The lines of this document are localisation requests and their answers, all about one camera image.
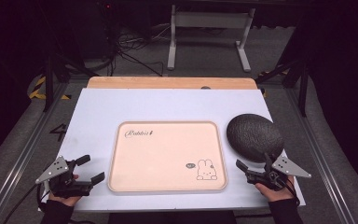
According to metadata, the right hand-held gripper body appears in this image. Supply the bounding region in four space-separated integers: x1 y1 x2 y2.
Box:
245 154 312 191

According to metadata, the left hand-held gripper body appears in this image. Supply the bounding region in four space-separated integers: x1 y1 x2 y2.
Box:
35 155 93 199

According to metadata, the dark textured oval object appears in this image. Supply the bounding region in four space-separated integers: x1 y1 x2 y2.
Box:
226 113 285 163

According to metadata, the person's right hand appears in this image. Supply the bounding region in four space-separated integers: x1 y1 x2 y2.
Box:
254 175 296 203

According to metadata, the person's left hand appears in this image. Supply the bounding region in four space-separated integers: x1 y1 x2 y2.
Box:
48 174 82 208

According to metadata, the white board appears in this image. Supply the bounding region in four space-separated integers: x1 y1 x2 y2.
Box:
38 87 307 213

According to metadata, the pink tray with rabbit print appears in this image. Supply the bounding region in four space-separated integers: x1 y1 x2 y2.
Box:
107 120 228 193

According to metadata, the black tripod stand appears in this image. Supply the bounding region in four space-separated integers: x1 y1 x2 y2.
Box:
254 57 310 119
42 50 101 114

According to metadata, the wooden table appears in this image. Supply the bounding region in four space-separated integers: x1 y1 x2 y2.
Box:
86 76 258 91

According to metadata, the white metal stand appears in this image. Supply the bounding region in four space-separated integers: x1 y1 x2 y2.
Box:
166 4 256 74

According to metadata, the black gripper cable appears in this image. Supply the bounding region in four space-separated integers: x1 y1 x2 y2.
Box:
282 177 301 207
2 183 46 224

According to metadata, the aluminium rail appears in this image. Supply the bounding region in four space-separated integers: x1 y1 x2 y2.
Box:
282 86 357 224
0 81 71 224

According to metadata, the tangle of black floor cables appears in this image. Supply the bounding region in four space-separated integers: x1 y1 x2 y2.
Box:
106 26 169 77

